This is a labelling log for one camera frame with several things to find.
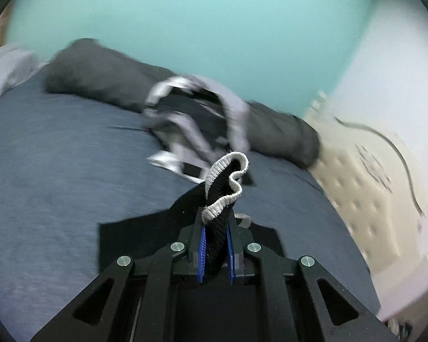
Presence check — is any black long-sleeve sweater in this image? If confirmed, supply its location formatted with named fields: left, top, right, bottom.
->
left=98, top=150, right=285, bottom=342

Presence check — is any grey white black jacket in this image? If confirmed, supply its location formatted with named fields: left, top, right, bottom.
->
left=142, top=76, right=250, bottom=184

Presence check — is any cream tufted headboard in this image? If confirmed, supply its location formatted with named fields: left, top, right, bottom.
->
left=304, top=91, right=428, bottom=275

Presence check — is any dark grey rolled duvet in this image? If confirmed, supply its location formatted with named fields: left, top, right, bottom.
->
left=45, top=39, right=320, bottom=168

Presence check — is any light grey bedsheet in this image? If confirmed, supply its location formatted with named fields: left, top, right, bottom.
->
left=0, top=44, right=49, bottom=97

